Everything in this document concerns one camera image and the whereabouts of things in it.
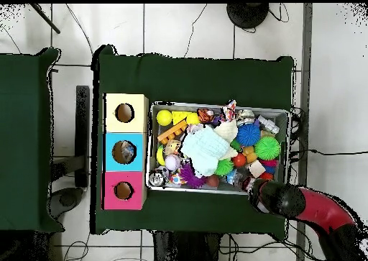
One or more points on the dark green table cloth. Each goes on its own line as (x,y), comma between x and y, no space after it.
(187,77)
(23,100)

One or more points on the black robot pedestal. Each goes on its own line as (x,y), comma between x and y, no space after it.
(184,246)

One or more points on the orange block toy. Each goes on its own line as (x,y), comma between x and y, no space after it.
(172,132)

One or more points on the mint green muslin cloth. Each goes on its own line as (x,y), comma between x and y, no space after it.
(204,151)

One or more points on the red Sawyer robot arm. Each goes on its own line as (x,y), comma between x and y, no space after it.
(325,209)

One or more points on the black upright stand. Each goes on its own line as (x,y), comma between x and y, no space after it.
(82,114)

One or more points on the blue spiky ball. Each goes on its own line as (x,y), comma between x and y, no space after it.
(247,134)

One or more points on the green spiky ball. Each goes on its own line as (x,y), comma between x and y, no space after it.
(223,167)
(267,148)

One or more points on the purple spiky ball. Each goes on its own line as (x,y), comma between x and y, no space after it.
(191,177)

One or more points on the black tripod leg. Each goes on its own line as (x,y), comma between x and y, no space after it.
(46,18)

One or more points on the wooden three-hole box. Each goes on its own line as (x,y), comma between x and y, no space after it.
(139,163)

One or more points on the clear bottle with blue label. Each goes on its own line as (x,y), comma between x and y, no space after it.
(234,178)

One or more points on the black round stand base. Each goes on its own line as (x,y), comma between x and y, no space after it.
(247,15)

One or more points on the white baseball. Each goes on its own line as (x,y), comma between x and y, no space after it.
(173,162)

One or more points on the crushed clear plastic bottle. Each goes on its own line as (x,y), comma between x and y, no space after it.
(128,151)

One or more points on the cream muslin cloth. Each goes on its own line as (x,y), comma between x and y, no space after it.
(227,128)

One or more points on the grey oval floor object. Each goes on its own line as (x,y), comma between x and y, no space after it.
(67,200)

